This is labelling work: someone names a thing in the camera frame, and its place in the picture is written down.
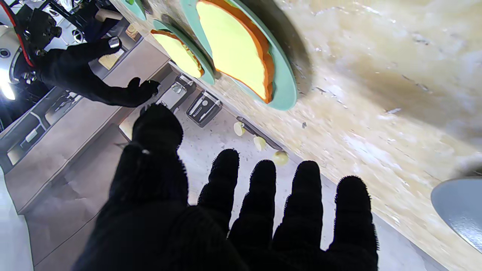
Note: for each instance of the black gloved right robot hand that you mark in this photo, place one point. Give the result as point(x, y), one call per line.
point(71, 71)

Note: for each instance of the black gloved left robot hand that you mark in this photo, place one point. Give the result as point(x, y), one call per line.
point(158, 226)

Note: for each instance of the toy bread slice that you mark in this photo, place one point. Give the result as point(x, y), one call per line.
point(233, 49)
point(177, 52)

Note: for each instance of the green round plate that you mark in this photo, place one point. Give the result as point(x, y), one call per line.
point(282, 75)
point(205, 64)
point(137, 9)

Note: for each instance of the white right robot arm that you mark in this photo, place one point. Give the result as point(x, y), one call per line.
point(11, 75)

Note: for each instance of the tall wooden cabinet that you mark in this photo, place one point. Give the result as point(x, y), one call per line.
point(75, 143)

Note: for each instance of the black silver coffee machine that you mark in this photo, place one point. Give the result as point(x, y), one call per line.
point(177, 92)

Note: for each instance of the black toaster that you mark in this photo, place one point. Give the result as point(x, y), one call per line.
point(205, 109)

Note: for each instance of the yellow food piece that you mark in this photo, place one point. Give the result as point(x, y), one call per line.
point(239, 128)
point(280, 158)
point(260, 143)

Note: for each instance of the dark flat cutting board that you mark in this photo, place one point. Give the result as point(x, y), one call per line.
point(260, 131)

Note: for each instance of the grey round plate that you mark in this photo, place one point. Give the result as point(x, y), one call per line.
point(459, 207)

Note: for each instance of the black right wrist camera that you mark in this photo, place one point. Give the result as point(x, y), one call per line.
point(41, 28)

